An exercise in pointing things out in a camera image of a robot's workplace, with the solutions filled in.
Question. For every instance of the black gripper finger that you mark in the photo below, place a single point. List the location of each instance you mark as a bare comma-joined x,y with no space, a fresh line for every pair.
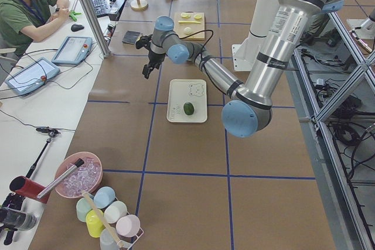
152,68
146,71

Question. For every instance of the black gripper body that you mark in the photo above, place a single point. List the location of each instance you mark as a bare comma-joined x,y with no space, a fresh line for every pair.
154,57

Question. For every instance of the white steamed bun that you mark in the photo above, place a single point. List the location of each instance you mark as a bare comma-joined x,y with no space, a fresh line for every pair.
187,30

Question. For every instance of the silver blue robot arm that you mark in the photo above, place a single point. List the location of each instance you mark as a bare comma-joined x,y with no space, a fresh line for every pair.
249,110

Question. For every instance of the pink bowl of ice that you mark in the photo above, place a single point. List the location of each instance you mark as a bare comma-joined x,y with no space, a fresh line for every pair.
87,177

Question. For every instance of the white bear tray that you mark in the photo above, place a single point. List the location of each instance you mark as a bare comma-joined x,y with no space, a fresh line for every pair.
185,90

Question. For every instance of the wooden cutting board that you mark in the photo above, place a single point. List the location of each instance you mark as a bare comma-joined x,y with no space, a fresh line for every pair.
197,30

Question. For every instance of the blue teach pendant tablet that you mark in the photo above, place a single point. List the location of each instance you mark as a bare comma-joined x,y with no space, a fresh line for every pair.
73,50
32,77

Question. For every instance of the black keyboard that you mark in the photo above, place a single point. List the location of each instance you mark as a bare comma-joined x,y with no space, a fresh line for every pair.
101,7

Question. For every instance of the black computer mouse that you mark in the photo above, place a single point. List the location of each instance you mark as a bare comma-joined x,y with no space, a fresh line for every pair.
76,27

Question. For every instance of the black selfie stick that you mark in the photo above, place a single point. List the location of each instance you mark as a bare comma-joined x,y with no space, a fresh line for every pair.
52,133

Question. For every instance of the man in green shirt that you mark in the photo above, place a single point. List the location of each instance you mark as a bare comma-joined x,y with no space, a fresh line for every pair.
27,21

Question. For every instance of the blue cup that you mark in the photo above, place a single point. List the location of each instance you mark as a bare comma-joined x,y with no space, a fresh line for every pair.
104,197

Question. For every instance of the white cup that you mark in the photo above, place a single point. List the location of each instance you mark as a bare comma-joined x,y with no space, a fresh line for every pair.
115,211

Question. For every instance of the green cup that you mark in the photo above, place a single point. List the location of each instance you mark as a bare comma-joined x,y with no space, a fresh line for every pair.
82,209

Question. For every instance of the pink cup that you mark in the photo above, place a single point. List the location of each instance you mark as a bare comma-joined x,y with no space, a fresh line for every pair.
128,226

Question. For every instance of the yellow cup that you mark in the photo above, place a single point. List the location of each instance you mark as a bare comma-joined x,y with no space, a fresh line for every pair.
94,224

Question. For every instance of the grey cup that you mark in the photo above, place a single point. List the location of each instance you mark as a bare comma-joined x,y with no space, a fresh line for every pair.
107,242

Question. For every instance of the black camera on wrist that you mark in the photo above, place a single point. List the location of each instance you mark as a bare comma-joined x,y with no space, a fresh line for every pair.
144,42

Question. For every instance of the aluminium frame post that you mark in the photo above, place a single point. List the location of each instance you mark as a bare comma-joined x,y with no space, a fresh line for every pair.
95,27

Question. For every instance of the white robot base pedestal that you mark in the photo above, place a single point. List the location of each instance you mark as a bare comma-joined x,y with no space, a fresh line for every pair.
244,54

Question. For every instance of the wooden rack handle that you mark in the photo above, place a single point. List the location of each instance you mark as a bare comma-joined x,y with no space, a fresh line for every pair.
120,243

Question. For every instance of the black tripod camera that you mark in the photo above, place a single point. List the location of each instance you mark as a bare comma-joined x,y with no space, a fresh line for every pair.
13,219

